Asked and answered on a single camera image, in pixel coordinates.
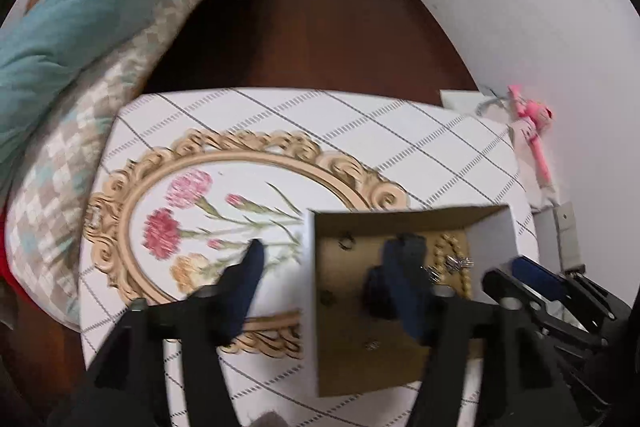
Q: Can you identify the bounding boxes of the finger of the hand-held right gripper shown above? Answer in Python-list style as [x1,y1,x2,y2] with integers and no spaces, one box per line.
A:
[509,256,621,324]
[481,269,609,351]

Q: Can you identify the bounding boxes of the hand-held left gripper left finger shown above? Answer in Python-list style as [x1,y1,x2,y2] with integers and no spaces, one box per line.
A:
[85,239,267,427]

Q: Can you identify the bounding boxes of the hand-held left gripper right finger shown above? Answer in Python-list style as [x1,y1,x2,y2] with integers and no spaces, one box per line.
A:
[384,234,577,427]

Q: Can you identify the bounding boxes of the black smartwatch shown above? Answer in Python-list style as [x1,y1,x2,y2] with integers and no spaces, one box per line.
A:
[362,234,432,321]

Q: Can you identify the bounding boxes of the beaded necklace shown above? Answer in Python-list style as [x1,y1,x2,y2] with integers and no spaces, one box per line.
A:
[425,231,474,301]

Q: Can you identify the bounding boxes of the cardboard box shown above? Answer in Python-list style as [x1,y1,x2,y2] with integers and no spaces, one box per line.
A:
[302,204,521,398]

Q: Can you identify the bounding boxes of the grey power strip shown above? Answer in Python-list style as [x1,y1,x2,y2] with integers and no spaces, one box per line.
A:
[537,201,586,276]

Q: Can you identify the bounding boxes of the floral diamond pattern tablecloth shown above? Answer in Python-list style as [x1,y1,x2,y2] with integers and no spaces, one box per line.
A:
[79,87,539,427]

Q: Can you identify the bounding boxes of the pink plush toy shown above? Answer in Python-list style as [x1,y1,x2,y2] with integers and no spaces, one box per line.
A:
[507,84,559,208]

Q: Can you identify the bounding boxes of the dark fleece clothing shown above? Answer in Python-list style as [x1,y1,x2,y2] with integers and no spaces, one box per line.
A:
[46,384,168,427]

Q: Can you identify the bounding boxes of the checkered patterned mattress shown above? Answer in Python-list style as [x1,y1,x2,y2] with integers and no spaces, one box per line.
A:
[4,0,212,334]

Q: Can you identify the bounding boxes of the red cloth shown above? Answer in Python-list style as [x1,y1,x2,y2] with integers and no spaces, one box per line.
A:
[0,216,22,304]

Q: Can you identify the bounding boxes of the grey wire hanger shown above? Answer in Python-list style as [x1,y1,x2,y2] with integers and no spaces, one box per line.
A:
[474,85,506,118]

